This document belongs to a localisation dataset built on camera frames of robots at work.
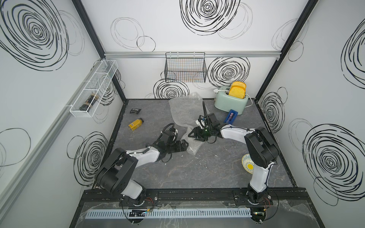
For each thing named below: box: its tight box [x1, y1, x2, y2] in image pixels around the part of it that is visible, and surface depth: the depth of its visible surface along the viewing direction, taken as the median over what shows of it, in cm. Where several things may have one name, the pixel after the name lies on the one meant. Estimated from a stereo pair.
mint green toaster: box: [214, 91, 249, 115], surface depth 106 cm
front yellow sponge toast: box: [228, 86, 246, 99], surface depth 101 cm
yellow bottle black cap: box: [128, 117, 145, 132], surface depth 103 cm
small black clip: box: [129, 108, 142, 115], surface depth 113 cm
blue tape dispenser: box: [223, 109, 239, 125], surface depth 104 cm
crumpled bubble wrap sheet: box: [168, 92, 206, 128], surface depth 114 cm
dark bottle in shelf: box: [78, 93, 99, 113], surface depth 68 cm
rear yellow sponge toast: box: [231, 81, 247, 89], surface depth 101 cm
